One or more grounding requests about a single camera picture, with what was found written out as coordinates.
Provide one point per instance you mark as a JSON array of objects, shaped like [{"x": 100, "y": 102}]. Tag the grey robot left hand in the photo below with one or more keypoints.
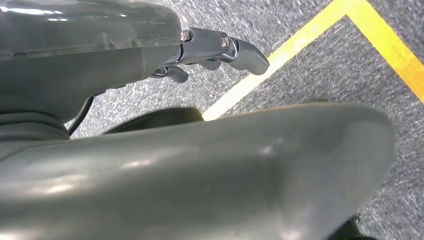
[{"x": 198, "y": 179}]

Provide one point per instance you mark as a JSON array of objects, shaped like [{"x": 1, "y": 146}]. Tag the black robot foot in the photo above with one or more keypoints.
[{"x": 348, "y": 232}]

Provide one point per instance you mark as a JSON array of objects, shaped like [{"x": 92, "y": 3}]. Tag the yellow floor tape square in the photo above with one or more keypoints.
[{"x": 298, "y": 43}]

